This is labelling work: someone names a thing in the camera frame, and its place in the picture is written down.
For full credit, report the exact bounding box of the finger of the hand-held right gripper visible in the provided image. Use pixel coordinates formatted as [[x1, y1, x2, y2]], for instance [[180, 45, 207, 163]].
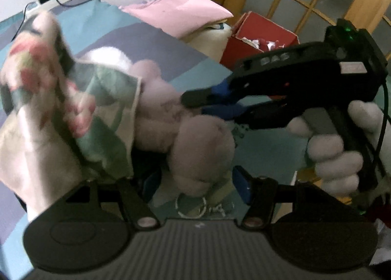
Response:
[[181, 75, 242, 108], [201, 101, 275, 122]]

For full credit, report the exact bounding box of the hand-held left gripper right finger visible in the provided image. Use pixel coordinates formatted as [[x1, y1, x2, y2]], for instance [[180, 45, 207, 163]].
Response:
[[231, 165, 337, 230]]

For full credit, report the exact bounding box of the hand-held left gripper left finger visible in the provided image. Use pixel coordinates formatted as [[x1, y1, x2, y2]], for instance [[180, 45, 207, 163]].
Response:
[[64, 176, 161, 232]]

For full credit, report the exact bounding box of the pink plush toy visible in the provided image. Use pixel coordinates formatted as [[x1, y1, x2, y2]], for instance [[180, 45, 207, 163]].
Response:
[[130, 59, 236, 197]]

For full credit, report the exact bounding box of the floral printed cloth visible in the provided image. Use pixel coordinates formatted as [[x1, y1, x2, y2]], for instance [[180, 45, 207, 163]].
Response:
[[0, 11, 144, 223]]

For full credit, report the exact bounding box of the bundle of small soft toys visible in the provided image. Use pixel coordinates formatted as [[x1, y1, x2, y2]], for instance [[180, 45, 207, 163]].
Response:
[[241, 37, 288, 53]]

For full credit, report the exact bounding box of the person's right hand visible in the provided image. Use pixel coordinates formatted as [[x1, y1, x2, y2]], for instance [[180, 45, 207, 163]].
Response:
[[287, 100, 391, 197]]

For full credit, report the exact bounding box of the cream quilt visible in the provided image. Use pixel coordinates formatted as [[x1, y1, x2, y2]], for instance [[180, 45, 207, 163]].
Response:
[[183, 22, 233, 62]]

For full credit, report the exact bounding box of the red box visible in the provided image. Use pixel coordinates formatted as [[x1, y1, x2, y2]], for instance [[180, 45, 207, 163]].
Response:
[[220, 11, 301, 70]]

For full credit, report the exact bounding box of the pink folded cloth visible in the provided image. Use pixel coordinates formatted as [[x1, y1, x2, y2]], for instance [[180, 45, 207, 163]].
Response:
[[119, 0, 234, 39]]

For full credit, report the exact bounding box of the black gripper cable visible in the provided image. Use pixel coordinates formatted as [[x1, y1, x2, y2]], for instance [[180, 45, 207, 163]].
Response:
[[373, 80, 391, 178]]

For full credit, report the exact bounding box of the black charger cable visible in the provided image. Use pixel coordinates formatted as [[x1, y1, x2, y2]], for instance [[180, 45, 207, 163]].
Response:
[[12, 0, 107, 43]]

